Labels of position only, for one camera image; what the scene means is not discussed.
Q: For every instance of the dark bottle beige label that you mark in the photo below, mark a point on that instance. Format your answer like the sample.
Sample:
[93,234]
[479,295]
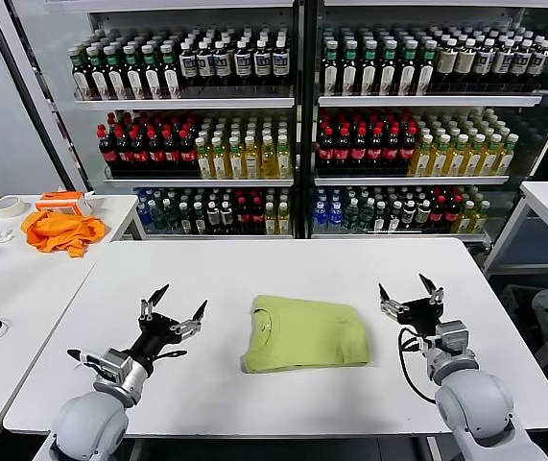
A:
[465,62]
[446,62]

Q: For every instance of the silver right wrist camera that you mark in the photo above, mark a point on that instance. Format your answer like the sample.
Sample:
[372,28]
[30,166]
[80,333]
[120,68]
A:
[453,338]

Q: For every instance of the small blue water bottle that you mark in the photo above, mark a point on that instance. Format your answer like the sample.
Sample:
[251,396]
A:
[335,217]
[144,220]
[319,218]

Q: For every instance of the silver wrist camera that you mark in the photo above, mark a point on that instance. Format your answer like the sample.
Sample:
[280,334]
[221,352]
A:
[453,338]
[112,366]

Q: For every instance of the glass drink shelf unit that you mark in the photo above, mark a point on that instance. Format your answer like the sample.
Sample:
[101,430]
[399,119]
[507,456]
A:
[309,120]
[297,120]

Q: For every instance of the small red-capped cola bottle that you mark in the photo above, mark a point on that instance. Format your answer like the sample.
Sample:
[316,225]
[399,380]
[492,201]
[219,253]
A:
[451,213]
[436,214]
[257,216]
[242,216]

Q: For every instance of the black slanted frame post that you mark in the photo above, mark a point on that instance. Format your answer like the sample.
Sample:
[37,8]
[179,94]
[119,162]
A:
[33,96]

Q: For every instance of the light green t-shirt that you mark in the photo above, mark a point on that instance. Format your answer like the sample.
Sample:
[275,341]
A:
[302,331]

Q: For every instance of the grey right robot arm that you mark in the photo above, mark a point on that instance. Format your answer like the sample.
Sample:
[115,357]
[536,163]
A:
[475,408]

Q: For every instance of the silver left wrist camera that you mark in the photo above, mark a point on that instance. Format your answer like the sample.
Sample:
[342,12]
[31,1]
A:
[112,366]

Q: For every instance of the dark bottle green cap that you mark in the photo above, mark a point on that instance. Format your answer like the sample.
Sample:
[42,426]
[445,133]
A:
[388,72]
[151,76]
[407,72]
[97,77]
[81,77]
[170,76]
[350,72]
[133,76]
[114,76]
[425,72]
[369,72]
[330,72]

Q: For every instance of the beige tape roll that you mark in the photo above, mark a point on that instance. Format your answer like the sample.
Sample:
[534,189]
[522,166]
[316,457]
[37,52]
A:
[9,207]

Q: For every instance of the white side table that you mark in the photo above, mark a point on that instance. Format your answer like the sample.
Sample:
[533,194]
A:
[547,201]

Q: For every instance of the white shelf board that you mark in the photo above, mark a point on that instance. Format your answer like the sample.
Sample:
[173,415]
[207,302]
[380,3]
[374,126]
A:
[197,183]
[216,236]
[427,101]
[182,104]
[408,181]
[398,236]

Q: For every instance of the orange and white box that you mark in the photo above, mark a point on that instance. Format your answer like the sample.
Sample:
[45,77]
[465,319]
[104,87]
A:
[60,201]

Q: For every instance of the small dark white-capped bottle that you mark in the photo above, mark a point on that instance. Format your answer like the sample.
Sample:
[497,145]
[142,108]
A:
[421,216]
[198,219]
[226,218]
[212,218]
[184,220]
[394,218]
[407,216]
[379,218]

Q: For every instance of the small white crumpled paper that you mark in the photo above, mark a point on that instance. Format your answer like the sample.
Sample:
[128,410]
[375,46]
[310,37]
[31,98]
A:
[2,235]

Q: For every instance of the dark bottle blue label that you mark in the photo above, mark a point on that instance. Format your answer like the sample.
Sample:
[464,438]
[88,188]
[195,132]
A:
[187,65]
[222,63]
[537,64]
[205,64]
[483,62]
[502,62]
[261,63]
[279,63]
[242,63]
[520,63]

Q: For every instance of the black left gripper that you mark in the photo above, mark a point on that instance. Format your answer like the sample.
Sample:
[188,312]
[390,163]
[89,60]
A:
[158,333]

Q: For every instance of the small yellow drink bottle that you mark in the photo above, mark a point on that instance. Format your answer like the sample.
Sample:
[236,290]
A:
[464,218]
[479,218]
[283,219]
[269,220]

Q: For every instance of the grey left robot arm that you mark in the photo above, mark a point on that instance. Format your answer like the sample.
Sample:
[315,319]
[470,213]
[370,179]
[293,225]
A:
[91,422]

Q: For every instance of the small green-tinted bottle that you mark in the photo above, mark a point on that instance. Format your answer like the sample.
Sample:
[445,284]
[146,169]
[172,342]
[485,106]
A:
[365,216]
[350,216]
[170,218]
[157,218]

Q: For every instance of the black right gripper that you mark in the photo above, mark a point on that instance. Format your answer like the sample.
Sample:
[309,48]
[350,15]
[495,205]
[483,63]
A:
[420,314]

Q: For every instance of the crumpled orange cloth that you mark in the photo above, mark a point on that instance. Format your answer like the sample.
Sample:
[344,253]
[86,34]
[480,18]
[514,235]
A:
[62,233]

